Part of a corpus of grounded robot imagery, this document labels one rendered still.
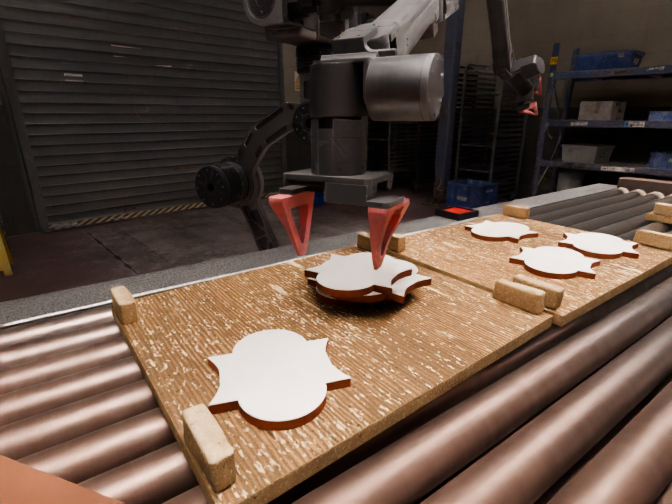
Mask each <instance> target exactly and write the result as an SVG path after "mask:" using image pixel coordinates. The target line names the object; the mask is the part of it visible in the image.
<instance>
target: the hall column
mask: <svg viewBox="0 0 672 504"><path fill-rule="evenodd" d="M465 2H466V0H458V4H459V9H458V10H457V11H455V12H454V13H453V14H451V15H450V16H449V17H448V18H446V30H445V42H444V55H443V56H444V96H443V97H442V102H441V107H440V111H439V120H438V132H437V145H436V158H435V184H434V188H433V200H432V201H428V200H429V199H427V201H426V202H424V203H422V204H423V205H426V206H432V207H437V208H442V207H445V204H446V199H447V195H446V194H447V187H448V185H447V184H448V182H447V181H449V179H450V168H451V157H452V146H453V135H454V124H455V113H456V102H457V91H458V80H459V69H460V58H461V47H462V36H463V25H464V13H465Z"/></svg>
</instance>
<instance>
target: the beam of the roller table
mask: <svg viewBox="0 0 672 504"><path fill-rule="evenodd" d="M615 188H617V185H609V184H600V183H598V184H593V185H588V186H583V187H578V188H573V189H568V190H563V191H558V192H553V193H548V194H543V195H538V196H533V197H528V198H523V199H518V200H513V201H508V202H503V203H498V204H493V205H488V206H483V207H478V208H473V209H475V210H479V213H478V217H474V218H470V219H465V220H461V221H457V220H453V219H449V218H445V217H441V216H433V217H428V218H423V219H418V220H413V221H408V222H403V223H399V224H398V226H397V228H396V230H395V232H394V233H397V234H399V235H402V236H405V235H409V234H414V233H418V232H423V231H427V230H431V229H436V228H440V227H445V226H449V225H453V224H458V223H462V222H466V221H471V220H475V219H480V218H484V217H488V216H493V215H497V214H501V213H502V214H503V205H504V204H511V205H520V206H526V207H530V209H532V208H537V207H541V206H545V205H550V204H554V203H558V202H563V201H567V200H572V199H576V198H580V197H585V196H589V195H594V194H598V193H602V192H607V191H611V190H613V189H615ZM361 232H366V233H368V234H370V232H369V229H368V230H363V231H358V232H353V233H348V234H343V235H337V236H332V237H327V238H322V239H317V240H312V241H308V246H307V252H306V254H304V255H302V256H298V255H297V253H296V251H295V248H294V246H293V244H292V245H287V246H282V247H277V248H272V249H267V250H262V251H257V252H252V253H247V254H242V255H237V256H232V257H227V258H222V259H217V260H212V261H207V262H202V263H197V264H192V265H187V266H182V267H177V268H172V269H167V270H162V271H157V272H152V273H147V274H142V275H137V276H132V277H127V278H122V279H117V280H112V281H107V282H102V283H97V284H92V285H87V286H82V287H77V288H72V289H67V290H62V291H57V292H51V293H46V294H41V295H36V296H31V297H26V298H21V299H16V300H11V301H6V302H1V303H0V330H2V329H6V328H10V327H15V326H19V325H23V324H28V323H32V322H37V321H41V320H45V319H50V318H54V317H59V316H63V315H67V314H72V313H76V312H81V311H85V310H89V309H94V308H98V307H102V306H107V305H111V304H112V298H111V291H110V290H111V288H114V287H117V286H121V285H124V286H125V287H126V288H127V290H128V291H129V292H130V293H131V295H132V297H133V298H134V299H138V298H142V297H146V296H150V295H154V294H158V293H162V292H166V291H170V290H174V289H179V288H183V287H187V286H191V285H195V284H199V283H203V282H207V281H211V280H216V279H220V278H224V277H228V276H232V275H236V274H240V273H244V272H248V271H252V270H257V269H261V268H265V267H269V266H273V265H277V264H281V263H285V262H289V261H293V260H298V259H302V258H306V257H310V256H314V255H318V254H322V253H326V252H330V251H335V250H339V249H343V248H347V247H351V246H355V245H357V238H358V233H361Z"/></svg>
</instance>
